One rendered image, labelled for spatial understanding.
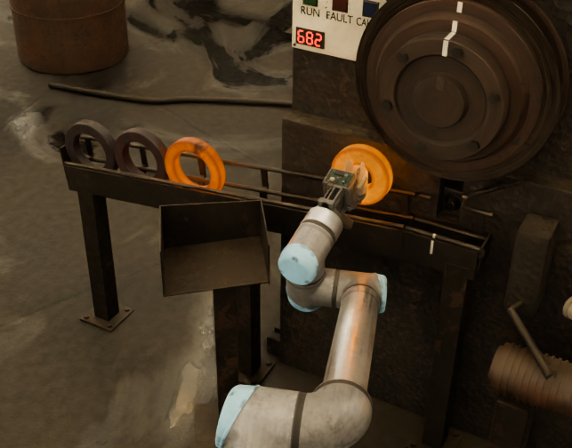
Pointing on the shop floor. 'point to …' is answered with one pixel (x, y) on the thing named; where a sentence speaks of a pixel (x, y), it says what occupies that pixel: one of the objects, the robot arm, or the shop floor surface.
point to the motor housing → (529, 393)
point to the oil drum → (69, 35)
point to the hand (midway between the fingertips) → (361, 168)
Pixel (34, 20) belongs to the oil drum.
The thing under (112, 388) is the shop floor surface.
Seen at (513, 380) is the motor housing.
